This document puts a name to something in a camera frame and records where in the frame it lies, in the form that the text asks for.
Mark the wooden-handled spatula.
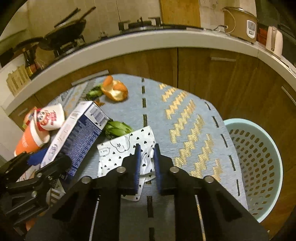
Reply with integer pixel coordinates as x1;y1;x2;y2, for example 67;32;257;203
54;6;96;27

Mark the red container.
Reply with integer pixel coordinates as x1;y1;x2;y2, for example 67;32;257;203
258;28;269;43

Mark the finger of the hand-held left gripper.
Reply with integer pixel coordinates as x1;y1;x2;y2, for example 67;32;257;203
0;149;48;183
0;156;72;232

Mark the dark sauce bottle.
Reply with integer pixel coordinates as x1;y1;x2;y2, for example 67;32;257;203
23;49;38;78

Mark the white paper cup red print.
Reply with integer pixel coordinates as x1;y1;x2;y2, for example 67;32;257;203
32;103;65;132

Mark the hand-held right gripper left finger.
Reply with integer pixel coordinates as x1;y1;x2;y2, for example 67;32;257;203
25;144;142;241

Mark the orange peel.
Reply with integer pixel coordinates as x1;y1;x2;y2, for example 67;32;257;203
101;76;129;102

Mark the blue and white carton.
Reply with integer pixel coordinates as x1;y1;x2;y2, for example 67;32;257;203
40;101;110;183

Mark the yellow woven holder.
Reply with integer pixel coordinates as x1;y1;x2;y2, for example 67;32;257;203
6;65;31;95

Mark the light blue plastic basket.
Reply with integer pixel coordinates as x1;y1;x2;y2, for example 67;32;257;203
223;119;284;223

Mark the white kitchen countertop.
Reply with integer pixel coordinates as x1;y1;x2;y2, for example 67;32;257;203
0;29;296;112

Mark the white heart-print paper wrapper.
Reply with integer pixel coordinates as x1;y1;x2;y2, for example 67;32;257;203
97;126;156;202

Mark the beige rice cooker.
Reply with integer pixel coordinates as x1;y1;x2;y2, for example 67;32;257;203
222;6;258;44

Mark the black wok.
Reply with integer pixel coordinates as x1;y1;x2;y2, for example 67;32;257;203
14;17;88;51

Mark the beige electric kettle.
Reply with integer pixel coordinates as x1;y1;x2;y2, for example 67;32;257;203
265;26;284;58

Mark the black gas stove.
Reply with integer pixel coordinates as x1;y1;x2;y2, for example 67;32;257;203
40;17;187;61

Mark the patterned grey tablecloth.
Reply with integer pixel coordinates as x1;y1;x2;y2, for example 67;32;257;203
17;74;249;241

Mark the orange paper cup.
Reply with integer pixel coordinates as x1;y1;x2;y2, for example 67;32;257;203
13;107;51;157

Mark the wooden cutting board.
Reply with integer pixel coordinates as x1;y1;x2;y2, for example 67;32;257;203
160;0;201;27

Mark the green vegetable leaf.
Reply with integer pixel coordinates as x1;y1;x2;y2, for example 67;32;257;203
86;85;103;98
103;119;134;140

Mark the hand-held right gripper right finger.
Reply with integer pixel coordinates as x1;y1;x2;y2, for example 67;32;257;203
153;144;270;241

